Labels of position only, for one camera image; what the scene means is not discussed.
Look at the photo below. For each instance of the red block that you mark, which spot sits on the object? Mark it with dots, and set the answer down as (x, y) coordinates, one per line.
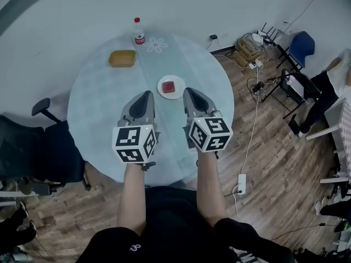
(167, 87)

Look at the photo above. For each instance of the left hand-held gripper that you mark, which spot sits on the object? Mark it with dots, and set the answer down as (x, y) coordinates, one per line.
(129, 140)

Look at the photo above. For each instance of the white table with checkered cloth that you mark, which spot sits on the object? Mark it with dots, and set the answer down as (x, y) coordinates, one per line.
(345, 125)

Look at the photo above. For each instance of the clear bottle with red cap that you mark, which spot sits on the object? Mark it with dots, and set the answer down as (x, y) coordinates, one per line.
(139, 35)

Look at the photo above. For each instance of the blue chair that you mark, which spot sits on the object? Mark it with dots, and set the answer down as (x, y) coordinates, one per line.
(301, 46)

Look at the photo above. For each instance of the yellow rectangular box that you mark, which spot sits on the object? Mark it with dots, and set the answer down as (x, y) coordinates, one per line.
(122, 59)

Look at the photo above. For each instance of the black office chair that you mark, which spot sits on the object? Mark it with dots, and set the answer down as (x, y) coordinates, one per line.
(55, 152)

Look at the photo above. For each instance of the black wall plug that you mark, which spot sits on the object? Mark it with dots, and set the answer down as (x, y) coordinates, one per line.
(213, 36)

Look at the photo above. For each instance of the black folding chair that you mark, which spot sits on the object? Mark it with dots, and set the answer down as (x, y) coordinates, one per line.
(310, 83)

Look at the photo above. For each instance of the round table with blue tablecloth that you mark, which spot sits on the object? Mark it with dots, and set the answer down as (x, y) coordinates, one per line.
(98, 114)

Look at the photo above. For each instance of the black box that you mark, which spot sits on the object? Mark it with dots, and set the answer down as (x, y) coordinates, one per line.
(294, 125)

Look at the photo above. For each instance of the person's black shorts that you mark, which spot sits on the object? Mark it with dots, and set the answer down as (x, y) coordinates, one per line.
(109, 245)

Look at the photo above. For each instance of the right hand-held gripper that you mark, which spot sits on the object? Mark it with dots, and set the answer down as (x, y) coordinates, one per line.
(211, 136)

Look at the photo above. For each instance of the white plate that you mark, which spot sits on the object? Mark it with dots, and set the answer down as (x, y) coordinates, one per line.
(178, 88)

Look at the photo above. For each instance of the person's right forearm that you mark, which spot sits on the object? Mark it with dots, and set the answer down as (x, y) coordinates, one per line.
(209, 190)

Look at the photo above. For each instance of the person's black shirt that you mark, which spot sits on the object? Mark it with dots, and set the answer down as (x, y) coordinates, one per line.
(175, 223)

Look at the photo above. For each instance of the person's left forearm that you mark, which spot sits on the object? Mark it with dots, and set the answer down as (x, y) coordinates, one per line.
(131, 199)

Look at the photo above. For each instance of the black power adapter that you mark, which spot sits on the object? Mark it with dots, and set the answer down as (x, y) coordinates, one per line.
(258, 87)

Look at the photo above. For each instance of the person's white shoe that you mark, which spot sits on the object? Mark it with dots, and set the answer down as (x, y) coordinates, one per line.
(242, 256)

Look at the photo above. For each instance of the black router with antennas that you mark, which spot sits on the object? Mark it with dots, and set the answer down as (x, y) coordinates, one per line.
(267, 33)

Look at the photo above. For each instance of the white laptop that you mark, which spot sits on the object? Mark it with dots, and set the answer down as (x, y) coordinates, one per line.
(296, 85)

